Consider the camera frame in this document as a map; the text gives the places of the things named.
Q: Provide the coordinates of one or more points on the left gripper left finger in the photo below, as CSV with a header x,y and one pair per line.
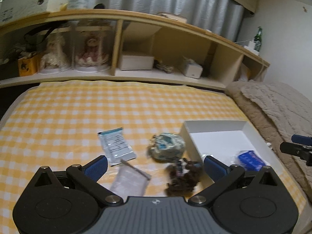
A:
x,y
86,177

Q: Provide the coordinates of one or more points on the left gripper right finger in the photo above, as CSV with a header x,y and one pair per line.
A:
x,y
225,178

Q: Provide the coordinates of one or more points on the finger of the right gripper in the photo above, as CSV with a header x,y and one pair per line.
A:
x,y
298,139
301,151

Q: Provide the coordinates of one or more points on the blue tissue packet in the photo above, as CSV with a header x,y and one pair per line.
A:
x,y
250,161

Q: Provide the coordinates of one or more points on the dark brown hair scrunchie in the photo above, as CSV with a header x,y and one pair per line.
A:
x,y
184,175

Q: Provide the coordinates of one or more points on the clear zip bag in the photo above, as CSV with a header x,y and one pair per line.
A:
x,y
130,181

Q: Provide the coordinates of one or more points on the blue white foil sachet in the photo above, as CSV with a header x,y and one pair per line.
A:
x,y
115,146

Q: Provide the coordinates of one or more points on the blue floral silk pouch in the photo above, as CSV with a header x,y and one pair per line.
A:
x,y
166,147

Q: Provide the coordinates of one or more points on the beige fluffy blanket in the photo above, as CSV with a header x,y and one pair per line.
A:
x,y
278,111

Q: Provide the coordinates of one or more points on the white shallow cardboard box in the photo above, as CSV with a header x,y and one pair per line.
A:
x,y
224,140

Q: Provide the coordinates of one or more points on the yellow checked bed sheet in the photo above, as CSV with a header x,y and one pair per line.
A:
x,y
57,123

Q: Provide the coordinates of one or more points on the white charger adapter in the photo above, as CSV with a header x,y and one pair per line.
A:
x,y
251,47

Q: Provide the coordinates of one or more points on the green glass bottle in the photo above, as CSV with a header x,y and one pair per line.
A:
x,y
258,39

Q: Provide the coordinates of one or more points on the white tissue box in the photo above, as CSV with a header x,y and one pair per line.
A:
x,y
190,68

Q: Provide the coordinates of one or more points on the open white small box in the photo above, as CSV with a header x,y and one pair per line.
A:
x,y
135,61

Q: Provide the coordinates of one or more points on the yellow small box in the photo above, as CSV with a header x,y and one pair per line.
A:
x,y
28,66

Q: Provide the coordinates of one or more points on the wooden headboard shelf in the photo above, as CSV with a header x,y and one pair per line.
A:
x,y
167,40

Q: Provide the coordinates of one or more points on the pink doll in clear case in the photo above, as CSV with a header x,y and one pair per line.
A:
x,y
92,48

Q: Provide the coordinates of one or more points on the white storage box on shelf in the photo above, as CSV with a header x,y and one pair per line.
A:
x,y
12,10

